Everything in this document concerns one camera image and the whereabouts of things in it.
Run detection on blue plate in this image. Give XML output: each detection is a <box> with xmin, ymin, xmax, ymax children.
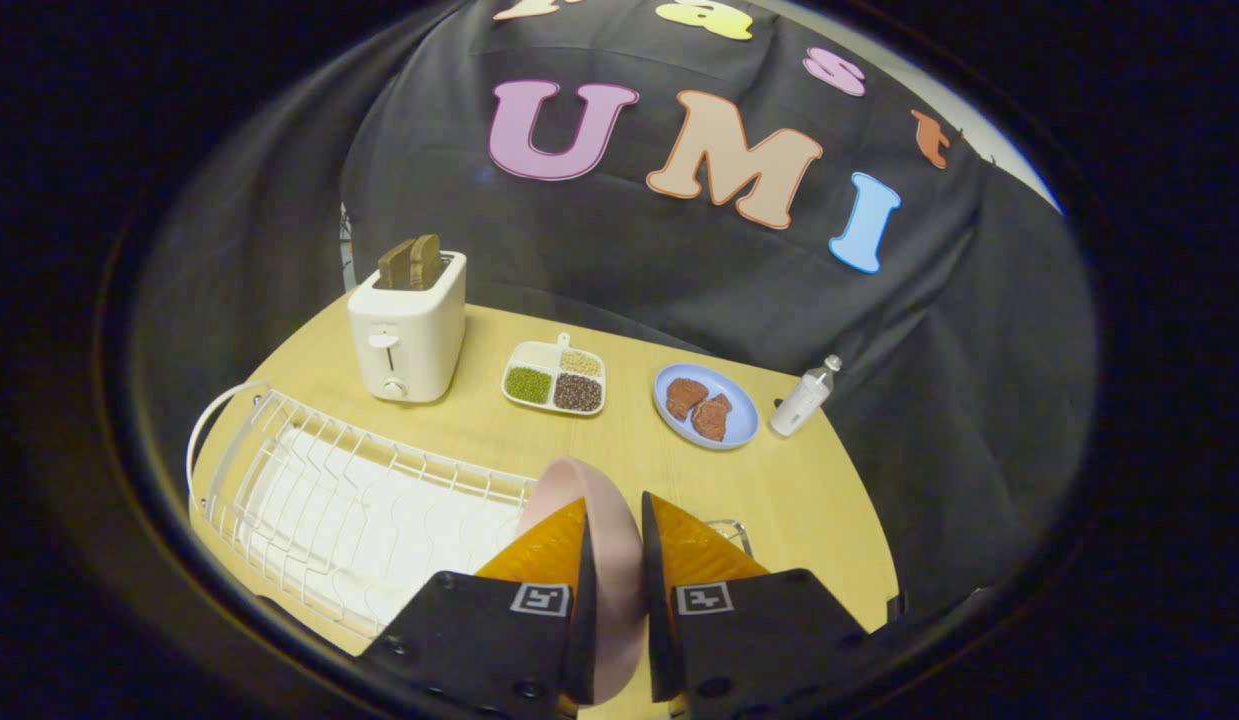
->
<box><xmin>652</xmin><ymin>362</ymin><xmax>760</xmax><ymax>451</ymax></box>

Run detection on white toaster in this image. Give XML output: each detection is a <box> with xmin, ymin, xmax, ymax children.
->
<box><xmin>347</xmin><ymin>250</ymin><xmax>468</xmax><ymax>404</ymax></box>

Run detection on white wire dish rack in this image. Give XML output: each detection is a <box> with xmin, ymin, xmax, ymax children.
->
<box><xmin>186</xmin><ymin>380</ymin><xmax>753</xmax><ymax>642</ymax></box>

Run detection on small white bottle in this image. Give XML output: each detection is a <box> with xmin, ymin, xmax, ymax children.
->
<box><xmin>769</xmin><ymin>354</ymin><xmax>843</xmax><ymax>438</ymax></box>

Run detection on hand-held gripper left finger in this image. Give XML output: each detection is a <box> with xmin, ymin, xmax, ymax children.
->
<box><xmin>357</xmin><ymin>497</ymin><xmax>598</xmax><ymax>720</ymax></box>

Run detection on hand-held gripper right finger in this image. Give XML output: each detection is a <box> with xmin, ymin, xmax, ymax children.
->
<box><xmin>641</xmin><ymin>492</ymin><xmax>870</xmax><ymax>720</ymax></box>

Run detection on pink plate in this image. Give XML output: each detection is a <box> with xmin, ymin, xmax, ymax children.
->
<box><xmin>517</xmin><ymin>457</ymin><xmax>648</xmax><ymax>707</ymax></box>

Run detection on white divided dish with beans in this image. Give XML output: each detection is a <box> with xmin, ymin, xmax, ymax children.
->
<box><xmin>501</xmin><ymin>332</ymin><xmax>608</xmax><ymax>417</ymax></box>

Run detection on brown toast slice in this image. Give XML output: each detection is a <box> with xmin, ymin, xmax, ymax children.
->
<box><xmin>377</xmin><ymin>238</ymin><xmax>418</xmax><ymax>291</ymax></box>
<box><xmin>410</xmin><ymin>233</ymin><xmax>444</xmax><ymax>291</ymax></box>

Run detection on brown meat piece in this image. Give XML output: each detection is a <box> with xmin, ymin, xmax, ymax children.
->
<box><xmin>690</xmin><ymin>393</ymin><xmax>733</xmax><ymax>443</ymax></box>
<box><xmin>665</xmin><ymin>377</ymin><xmax>710</xmax><ymax>422</ymax></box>

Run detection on black backdrop cloth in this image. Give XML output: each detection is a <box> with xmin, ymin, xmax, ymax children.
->
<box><xmin>129</xmin><ymin>0</ymin><xmax>1098</xmax><ymax>621</ymax></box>

